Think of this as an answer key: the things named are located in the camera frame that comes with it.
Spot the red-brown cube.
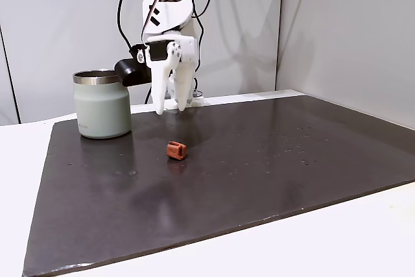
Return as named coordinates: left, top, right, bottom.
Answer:
left=166, top=141, right=188, bottom=161

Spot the pale green steel cup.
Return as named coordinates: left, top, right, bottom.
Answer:
left=72, top=69, right=132, bottom=139

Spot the dark grey table mat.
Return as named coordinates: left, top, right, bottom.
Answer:
left=21, top=95, right=415, bottom=277

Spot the black camera box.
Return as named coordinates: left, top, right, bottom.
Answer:
left=113, top=43, right=152, bottom=88

